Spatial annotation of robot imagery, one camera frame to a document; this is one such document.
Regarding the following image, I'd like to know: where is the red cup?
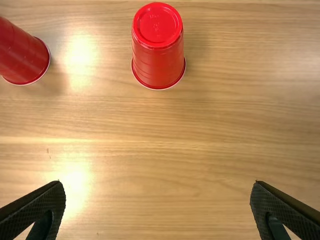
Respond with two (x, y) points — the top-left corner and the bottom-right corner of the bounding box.
(0, 16), (52, 87)
(130, 1), (187, 91)

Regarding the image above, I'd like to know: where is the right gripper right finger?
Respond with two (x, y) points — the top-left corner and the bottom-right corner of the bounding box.
(249, 180), (320, 240)

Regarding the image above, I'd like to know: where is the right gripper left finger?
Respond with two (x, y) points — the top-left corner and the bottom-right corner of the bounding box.
(0, 180), (67, 240)

